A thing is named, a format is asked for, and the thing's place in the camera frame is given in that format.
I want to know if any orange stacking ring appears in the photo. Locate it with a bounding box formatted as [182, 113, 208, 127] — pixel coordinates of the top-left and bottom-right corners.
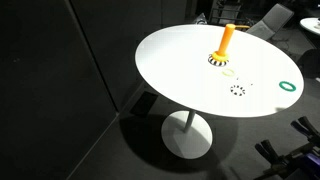
[211, 49, 230, 62]

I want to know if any black floor plate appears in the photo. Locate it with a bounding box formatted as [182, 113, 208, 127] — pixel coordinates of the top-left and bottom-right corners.
[129, 91, 158, 118]

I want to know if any dark metal rack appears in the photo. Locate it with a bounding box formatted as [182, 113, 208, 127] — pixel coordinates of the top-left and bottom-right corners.
[209, 0, 245, 25]

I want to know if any black purple clamp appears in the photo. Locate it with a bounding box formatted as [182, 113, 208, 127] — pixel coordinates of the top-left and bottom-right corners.
[254, 139, 285, 166]
[290, 115, 320, 143]

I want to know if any grey office chair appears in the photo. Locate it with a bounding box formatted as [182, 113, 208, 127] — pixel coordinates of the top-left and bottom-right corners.
[246, 3, 295, 42]

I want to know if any small white round table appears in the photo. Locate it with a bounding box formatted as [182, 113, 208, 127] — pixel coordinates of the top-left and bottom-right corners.
[299, 17, 320, 36]

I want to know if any white table pedestal base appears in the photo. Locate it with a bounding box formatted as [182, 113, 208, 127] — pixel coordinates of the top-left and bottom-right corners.
[160, 109, 214, 160]

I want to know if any yellow-green stacking ring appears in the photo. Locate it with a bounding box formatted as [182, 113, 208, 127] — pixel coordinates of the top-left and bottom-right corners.
[221, 68, 236, 78]

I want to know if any black white checkered ring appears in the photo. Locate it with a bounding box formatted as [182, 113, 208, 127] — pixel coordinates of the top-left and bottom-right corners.
[229, 84, 247, 97]

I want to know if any orange post checkered base stand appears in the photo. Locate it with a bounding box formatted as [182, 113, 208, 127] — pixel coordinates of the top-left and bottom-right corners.
[207, 23, 238, 67]

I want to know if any green stacking ring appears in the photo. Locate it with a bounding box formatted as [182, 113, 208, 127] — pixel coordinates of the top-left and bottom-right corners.
[278, 80, 297, 92]

